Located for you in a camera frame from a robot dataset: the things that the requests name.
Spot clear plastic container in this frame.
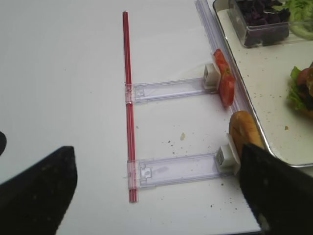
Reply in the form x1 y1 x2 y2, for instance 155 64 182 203
227 0 313 48

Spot left clear long rail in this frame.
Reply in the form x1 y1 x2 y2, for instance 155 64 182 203
195 0 250 113

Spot green lettuce pile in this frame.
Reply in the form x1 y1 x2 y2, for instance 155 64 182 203
272 0 313 40

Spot purple cabbage pile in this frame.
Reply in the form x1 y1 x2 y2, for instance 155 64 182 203
236 0 291 26

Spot white pusher block tomato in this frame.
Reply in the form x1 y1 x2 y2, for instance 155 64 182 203
203 62 222 90

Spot upright bun half left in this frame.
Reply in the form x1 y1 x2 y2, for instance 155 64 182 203
229 111 265 158

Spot left upper clear track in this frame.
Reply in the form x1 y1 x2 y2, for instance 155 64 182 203
125 78 218 104

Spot upright tomato slices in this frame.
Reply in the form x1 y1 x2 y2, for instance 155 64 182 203
213 49 235 107

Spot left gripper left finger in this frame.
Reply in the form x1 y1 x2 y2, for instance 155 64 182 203
0 146 77 235

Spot left lower clear track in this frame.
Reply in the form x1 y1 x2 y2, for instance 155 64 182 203
127 153 240 189

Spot white pusher block left bun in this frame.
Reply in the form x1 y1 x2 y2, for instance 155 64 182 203
215 133 241 176

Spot clear track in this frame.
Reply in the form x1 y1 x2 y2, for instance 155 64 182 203
127 153 240 189
125 78 218 104

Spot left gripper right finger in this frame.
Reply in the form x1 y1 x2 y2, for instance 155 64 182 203
239 143 313 235

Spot white metal tray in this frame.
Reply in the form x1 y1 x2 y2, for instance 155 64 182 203
213 0 313 167

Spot lettuce leaf under burger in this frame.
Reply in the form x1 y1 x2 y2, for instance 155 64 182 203
287 66 308 110

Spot left red rod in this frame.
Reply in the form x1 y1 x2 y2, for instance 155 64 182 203
122 11 137 203

